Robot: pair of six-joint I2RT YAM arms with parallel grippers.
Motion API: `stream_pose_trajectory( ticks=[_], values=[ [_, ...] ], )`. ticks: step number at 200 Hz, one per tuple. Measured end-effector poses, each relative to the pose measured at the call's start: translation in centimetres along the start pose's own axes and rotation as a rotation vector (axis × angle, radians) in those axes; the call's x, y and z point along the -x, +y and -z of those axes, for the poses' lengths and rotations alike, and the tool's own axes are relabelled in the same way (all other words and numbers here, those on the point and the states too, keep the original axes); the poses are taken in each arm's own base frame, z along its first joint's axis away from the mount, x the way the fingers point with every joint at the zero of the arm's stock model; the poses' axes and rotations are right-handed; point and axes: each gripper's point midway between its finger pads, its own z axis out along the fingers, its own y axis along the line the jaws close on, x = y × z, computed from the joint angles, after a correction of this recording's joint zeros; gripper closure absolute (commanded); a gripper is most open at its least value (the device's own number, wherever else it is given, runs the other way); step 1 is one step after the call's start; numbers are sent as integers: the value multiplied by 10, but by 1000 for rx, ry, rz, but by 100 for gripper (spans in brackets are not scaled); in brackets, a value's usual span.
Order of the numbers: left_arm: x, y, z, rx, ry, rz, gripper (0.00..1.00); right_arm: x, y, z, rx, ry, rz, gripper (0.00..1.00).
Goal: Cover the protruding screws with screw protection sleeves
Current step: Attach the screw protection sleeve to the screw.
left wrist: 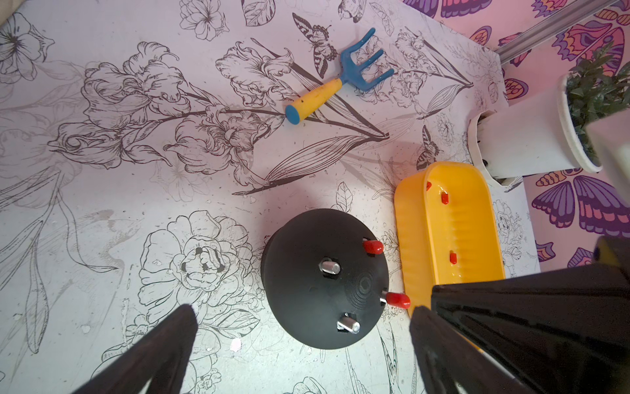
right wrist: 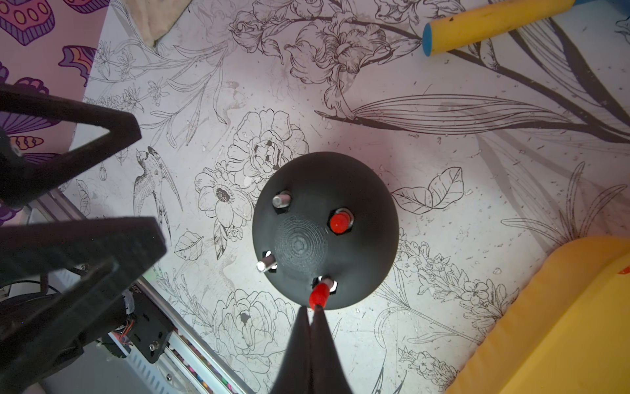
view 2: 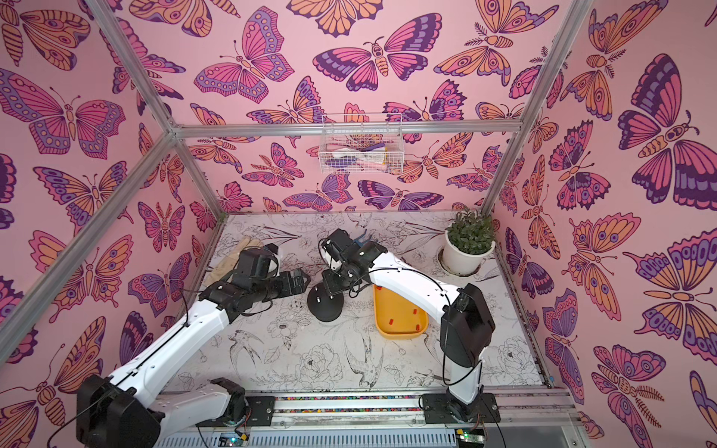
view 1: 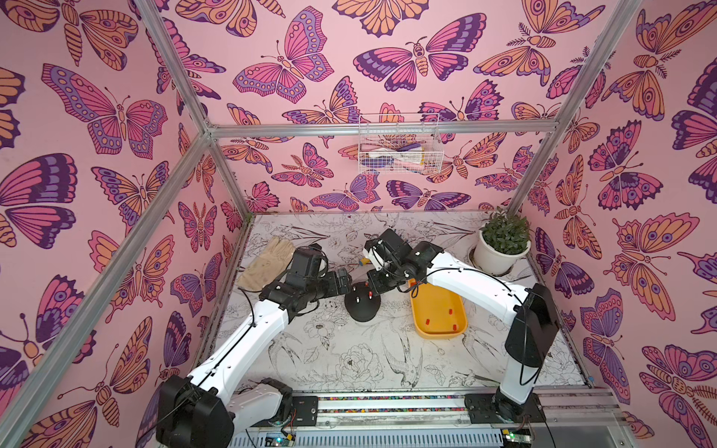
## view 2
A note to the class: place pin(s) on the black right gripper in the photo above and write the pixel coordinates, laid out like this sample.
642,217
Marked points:
329,282

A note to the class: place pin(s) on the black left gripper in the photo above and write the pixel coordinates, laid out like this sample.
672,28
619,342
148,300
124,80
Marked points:
298,279

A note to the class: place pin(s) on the black round screw base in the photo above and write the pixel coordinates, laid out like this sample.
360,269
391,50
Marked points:
324,305

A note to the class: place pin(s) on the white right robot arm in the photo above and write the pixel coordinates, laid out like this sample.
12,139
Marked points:
466,324

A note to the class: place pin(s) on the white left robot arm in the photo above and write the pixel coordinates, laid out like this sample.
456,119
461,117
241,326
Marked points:
128,408

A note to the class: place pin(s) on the cream fabric glove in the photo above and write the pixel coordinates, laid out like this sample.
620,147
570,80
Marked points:
229,261

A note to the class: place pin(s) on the yellow plastic tray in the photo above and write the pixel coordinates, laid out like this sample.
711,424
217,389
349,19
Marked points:
396,318

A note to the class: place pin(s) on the potted green plant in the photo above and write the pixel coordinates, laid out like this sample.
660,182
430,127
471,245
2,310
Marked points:
468,242

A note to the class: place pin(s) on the white wire basket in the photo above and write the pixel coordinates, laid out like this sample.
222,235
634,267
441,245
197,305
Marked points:
362,143

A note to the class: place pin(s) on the aluminium cage frame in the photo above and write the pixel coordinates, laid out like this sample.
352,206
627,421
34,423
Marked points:
94,193

